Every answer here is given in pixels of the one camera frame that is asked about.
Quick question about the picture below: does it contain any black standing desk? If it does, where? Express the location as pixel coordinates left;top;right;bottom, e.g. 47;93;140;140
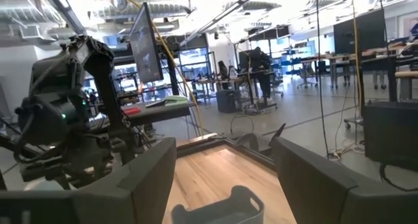
236;69;278;116

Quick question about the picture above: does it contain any person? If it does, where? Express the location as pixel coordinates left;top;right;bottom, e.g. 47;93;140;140
217;60;230;90
248;46;272;104

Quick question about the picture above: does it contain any black floor cabinet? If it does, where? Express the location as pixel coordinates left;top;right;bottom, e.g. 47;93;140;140
363;99;418;172

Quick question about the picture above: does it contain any large black panel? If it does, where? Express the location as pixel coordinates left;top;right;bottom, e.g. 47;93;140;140
332;8;387;55

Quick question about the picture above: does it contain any black monitor stand post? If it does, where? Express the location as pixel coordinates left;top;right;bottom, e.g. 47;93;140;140
156;40;181;97

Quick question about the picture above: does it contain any coiled black cable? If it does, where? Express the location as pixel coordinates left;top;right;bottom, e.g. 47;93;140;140
379;163;418;193

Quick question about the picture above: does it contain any wooden top workbench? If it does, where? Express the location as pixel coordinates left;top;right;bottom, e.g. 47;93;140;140
394;70;418;101

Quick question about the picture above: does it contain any dark grey desk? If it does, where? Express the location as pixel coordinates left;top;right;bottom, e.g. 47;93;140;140
119;99;197;127

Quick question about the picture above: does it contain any grey caster cart base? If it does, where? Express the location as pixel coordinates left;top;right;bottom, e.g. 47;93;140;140
343;116;365;130

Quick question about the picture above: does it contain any white cable bundle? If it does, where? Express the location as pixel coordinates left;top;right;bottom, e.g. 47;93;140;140
325;140;365;162

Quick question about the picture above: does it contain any black pointed bracket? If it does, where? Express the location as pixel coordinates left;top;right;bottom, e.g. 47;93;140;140
268;122;287;146

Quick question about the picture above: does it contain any red flat object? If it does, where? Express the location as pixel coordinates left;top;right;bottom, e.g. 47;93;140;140
123;106;142;116

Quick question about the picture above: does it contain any black floor box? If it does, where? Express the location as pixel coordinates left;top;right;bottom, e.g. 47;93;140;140
216;89;242;114

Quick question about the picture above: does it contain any long ceiling light fixture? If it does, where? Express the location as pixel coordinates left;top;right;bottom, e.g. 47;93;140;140
179;0;266;48

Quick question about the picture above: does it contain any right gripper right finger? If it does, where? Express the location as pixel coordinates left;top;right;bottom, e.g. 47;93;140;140
270;137;418;224

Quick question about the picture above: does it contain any green flat object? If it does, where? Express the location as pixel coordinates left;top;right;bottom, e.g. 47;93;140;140
164;95;189;106

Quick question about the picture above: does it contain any blue-grey plastic tub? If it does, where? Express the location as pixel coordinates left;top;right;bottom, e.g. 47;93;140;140
171;185;265;224

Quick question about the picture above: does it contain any black computer monitor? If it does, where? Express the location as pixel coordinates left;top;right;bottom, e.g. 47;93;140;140
129;1;165;85

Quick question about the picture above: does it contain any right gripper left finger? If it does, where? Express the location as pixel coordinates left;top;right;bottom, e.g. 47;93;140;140
0;137;178;224

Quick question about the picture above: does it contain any thin black hanging cable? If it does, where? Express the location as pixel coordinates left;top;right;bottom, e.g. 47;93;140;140
313;0;330;159

